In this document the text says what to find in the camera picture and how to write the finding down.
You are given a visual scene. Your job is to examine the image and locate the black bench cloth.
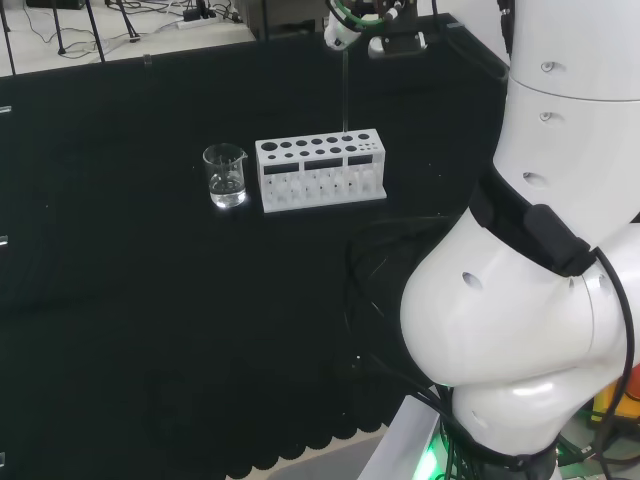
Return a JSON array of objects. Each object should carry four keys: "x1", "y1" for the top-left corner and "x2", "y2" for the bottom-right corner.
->
[{"x1": 0, "y1": 14, "x2": 511, "y2": 480}]

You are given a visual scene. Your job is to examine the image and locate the clear glass beaker with water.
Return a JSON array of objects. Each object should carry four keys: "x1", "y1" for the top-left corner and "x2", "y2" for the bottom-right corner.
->
[{"x1": 201, "y1": 143, "x2": 248, "y2": 210}]

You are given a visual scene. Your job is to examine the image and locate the black box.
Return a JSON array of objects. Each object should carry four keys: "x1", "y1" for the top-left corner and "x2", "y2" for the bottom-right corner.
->
[{"x1": 24, "y1": 0, "x2": 86, "y2": 10}]

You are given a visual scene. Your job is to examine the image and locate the white power strip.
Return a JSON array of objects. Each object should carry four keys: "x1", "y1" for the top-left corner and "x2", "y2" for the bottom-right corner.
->
[{"x1": 177, "y1": 9, "x2": 221, "y2": 30}]

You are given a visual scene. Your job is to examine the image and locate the black tripod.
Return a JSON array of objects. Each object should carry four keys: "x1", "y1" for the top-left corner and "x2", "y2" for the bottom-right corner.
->
[
  {"x1": 0, "y1": 0, "x2": 109, "y2": 76},
  {"x1": 104, "y1": 0, "x2": 144, "y2": 45}
]

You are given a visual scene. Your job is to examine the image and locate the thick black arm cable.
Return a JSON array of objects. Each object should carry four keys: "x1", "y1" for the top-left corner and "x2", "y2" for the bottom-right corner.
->
[{"x1": 592, "y1": 245, "x2": 637, "y2": 480}]

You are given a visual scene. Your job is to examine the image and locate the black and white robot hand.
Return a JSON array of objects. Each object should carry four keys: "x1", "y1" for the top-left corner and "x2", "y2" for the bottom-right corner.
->
[{"x1": 322, "y1": 0, "x2": 431, "y2": 61}]

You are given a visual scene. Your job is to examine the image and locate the white test tube rack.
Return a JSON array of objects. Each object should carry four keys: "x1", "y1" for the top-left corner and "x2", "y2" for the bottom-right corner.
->
[{"x1": 253, "y1": 128, "x2": 389, "y2": 215}]

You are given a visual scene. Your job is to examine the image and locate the clear glass rod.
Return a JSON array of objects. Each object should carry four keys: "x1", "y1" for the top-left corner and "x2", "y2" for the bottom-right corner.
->
[{"x1": 341, "y1": 47, "x2": 351, "y2": 137}]

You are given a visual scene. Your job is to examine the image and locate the black cable bundle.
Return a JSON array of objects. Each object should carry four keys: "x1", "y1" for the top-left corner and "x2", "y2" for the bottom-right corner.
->
[{"x1": 344, "y1": 214, "x2": 469, "y2": 431}]

